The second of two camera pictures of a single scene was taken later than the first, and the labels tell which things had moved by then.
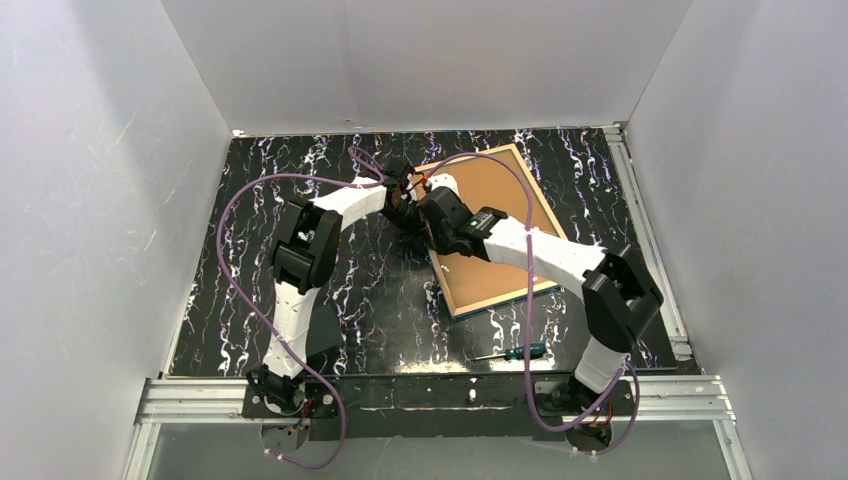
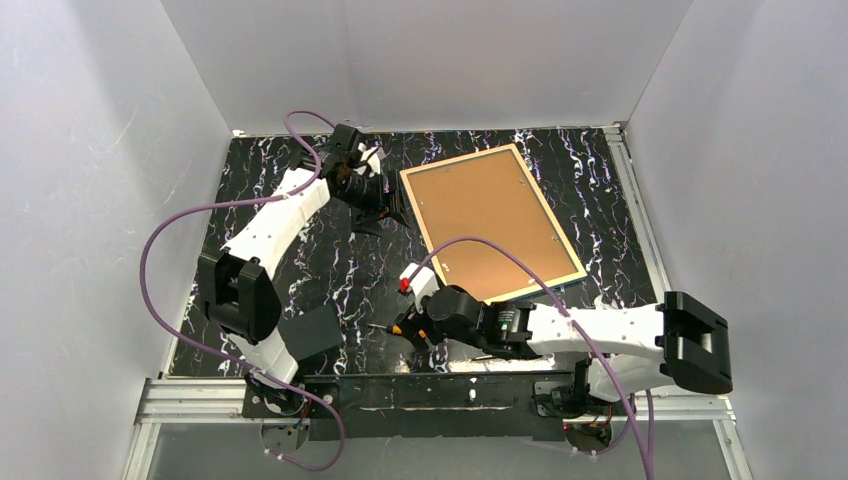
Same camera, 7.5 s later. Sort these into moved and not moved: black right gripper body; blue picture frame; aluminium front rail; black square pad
Moved: black right gripper body
Not moved: aluminium front rail; black square pad; blue picture frame
